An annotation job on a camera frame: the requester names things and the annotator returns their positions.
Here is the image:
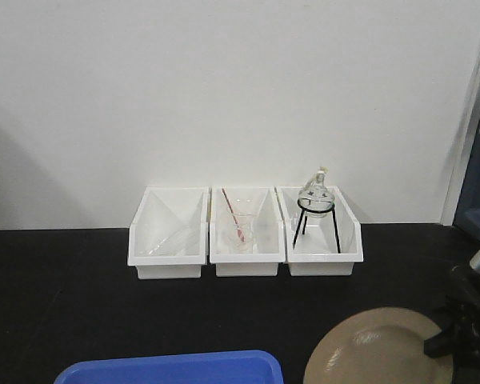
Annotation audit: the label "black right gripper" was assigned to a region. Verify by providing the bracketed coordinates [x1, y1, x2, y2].
[423, 266, 480, 383]

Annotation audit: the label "beige plate with black rim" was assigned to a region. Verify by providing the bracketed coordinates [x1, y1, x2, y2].
[303, 307, 454, 383]

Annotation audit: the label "blue plastic tray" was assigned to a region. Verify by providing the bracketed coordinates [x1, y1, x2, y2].
[55, 350, 284, 383]

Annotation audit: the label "right white storage bin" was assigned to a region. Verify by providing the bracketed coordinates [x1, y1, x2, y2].
[275, 186, 363, 277]

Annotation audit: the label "white storage bin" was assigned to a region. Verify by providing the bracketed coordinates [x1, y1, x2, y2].
[209, 186, 286, 277]
[127, 187, 210, 279]
[275, 186, 363, 277]

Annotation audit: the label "round glass flask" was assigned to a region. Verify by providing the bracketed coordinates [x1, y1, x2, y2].
[298, 167, 334, 218]

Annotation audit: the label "middle white storage bin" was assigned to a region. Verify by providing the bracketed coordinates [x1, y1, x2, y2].
[209, 186, 286, 277]

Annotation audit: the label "glass beaker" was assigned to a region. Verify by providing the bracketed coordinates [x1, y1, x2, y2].
[224, 198, 256, 254]

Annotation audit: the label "red glass stirring rod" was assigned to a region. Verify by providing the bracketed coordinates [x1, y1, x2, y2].
[221, 188, 246, 243]

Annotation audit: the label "left white storage bin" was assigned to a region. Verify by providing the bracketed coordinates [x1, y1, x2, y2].
[127, 187, 210, 279]

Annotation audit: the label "black wire tripod stand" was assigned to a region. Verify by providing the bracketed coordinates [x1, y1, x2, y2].
[292, 199, 341, 254]

